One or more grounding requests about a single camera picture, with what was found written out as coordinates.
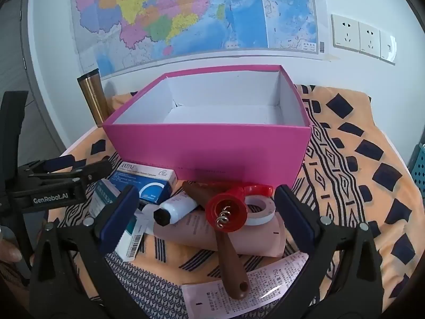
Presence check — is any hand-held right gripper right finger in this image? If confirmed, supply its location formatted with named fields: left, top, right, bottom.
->
left=274, top=184, right=394, bottom=319

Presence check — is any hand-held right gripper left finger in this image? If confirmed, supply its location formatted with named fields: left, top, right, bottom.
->
left=28, top=184, right=156, bottom=319

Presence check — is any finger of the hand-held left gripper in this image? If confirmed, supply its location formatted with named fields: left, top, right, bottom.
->
left=28, top=159, right=113, bottom=191
left=16, top=154, right=87, bottom=177

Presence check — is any white tape roll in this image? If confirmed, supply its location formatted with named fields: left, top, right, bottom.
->
left=244, top=197, right=275, bottom=227

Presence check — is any blue white medicine box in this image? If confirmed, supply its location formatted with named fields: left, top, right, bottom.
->
left=109, top=162, right=178, bottom=205

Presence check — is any red corkscrew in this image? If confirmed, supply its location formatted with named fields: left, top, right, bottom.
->
left=205, top=185, right=275, bottom=232

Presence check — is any pink cosmetic tube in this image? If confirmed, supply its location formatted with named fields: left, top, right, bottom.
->
left=153, top=206, right=287, bottom=258

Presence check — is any pink cardboard box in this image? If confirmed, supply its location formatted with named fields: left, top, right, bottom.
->
left=102, top=65, right=313, bottom=188

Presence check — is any person's left hand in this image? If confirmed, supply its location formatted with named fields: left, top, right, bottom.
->
left=0, top=234, right=24, bottom=264

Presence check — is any teal white small box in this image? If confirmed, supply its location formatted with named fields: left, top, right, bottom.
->
left=88, top=179, right=147, bottom=261

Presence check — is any orange patterned cloth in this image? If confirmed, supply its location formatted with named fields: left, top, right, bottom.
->
left=46, top=85, right=412, bottom=319

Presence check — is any white bottle black cap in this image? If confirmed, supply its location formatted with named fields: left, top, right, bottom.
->
left=153, top=194, right=200, bottom=226

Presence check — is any gold metal tumbler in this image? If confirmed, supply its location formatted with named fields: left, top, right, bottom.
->
left=77, top=69, right=109, bottom=127

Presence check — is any pink paper receipt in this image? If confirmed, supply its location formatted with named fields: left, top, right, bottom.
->
left=181, top=251, right=319, bottom=319

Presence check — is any grey door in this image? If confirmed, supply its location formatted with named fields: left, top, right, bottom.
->
left=0, top=0, right=67, bottom=160

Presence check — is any blue plastic basket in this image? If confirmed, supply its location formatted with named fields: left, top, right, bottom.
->
left=410, top=143, right=425, bottom=203

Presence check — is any brown wooden handle tool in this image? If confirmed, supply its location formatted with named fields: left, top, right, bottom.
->
left=182, top=181, right=250, bottom=300

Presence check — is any white wall socket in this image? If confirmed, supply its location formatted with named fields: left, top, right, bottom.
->
left=359, top=22, right=382, bottom=57
left=331, top=14, right=360, bottom=52
left=380, top=30, right=397, bottom=64

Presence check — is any colourful wall map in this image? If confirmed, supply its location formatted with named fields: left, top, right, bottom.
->
left=70, top=0, right=328, bottom=80

